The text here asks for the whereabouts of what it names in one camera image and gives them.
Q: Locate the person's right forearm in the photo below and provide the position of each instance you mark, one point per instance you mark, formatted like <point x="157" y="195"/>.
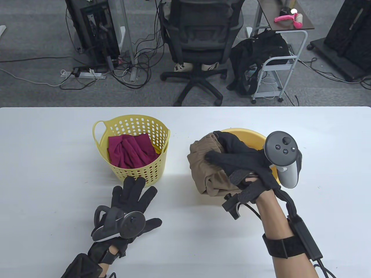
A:
<point x="275" y="220"/>

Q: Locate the white desk leg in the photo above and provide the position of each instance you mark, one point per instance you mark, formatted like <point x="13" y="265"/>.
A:
<point x="130" y="43"/>

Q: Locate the black power adapter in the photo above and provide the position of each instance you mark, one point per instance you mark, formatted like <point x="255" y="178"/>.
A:
<point x="76" y="72"/>

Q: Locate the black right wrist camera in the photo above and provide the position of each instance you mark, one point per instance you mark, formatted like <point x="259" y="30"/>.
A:
<point x="232" y="207"/>

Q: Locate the black hand controller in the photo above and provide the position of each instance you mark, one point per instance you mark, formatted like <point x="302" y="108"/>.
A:
<point x="281" y="147"/>
<point x="133" y="226"/>

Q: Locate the person's left hand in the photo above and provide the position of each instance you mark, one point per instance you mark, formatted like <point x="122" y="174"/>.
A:
<point x="130" y="194"/>

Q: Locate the black cabinet on casters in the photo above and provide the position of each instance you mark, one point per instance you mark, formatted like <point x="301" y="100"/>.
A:
<point x="347" y="37"/>

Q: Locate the black battery pack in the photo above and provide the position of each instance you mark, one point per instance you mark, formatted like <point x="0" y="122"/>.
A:
<point x="304" y="237"/>

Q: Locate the black right hand controller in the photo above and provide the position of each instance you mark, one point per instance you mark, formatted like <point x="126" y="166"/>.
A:
<point x="281" y="147"/>

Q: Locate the black computer tower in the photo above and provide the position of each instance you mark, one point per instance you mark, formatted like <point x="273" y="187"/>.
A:
<point x="95" y="29"/>

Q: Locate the person's right hand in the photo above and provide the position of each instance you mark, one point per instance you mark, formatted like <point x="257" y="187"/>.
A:
<point x="240" y="156"/>

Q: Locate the yellow perforated plastic basket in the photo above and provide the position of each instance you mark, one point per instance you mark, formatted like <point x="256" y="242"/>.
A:
<point x="103" y="140"/>

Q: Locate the person's left forearm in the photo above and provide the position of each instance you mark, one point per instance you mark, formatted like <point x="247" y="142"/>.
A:
<point x="103" y="268"/>

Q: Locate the black left hand controller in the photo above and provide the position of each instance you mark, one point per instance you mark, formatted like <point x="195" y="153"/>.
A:
<point x="133" y="226"/>

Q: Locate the white rolling cart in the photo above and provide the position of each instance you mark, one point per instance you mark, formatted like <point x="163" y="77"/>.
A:
<point x="278" y="68"/>

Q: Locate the brown shorts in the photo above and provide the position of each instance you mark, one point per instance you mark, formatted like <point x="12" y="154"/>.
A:
<point x="208" y="176"/>

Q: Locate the white power strip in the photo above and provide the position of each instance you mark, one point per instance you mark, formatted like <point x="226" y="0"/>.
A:
<point x="87" y="74"/>

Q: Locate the black round lamp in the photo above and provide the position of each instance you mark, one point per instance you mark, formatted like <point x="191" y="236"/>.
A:
<point x="285" y="11"/>

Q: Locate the black backpack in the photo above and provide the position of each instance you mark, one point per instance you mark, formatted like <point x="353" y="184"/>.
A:
<point x="255" y="52"/>

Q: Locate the maroon shorts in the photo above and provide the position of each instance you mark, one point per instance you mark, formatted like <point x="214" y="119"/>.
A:
<point x="130" y="153"/>

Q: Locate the black office chair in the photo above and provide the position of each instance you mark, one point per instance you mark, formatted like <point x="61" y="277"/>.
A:
<point x="200" y="31"/>

